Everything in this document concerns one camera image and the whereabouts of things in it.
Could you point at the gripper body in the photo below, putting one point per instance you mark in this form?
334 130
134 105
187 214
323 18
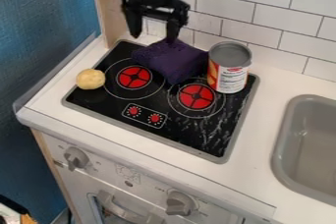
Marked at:
154 2

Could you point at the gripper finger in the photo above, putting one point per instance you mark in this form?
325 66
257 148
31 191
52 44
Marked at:
133 21
173 30

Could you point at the purple cloth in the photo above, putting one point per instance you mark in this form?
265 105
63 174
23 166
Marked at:
171 60

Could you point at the silver can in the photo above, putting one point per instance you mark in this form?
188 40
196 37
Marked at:
229 67

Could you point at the yellow toy potato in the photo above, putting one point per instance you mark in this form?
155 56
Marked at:
90 79

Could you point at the toy stove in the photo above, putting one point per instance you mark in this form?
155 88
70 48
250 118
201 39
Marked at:
162 103

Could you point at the toy sink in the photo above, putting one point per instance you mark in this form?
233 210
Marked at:
307 149

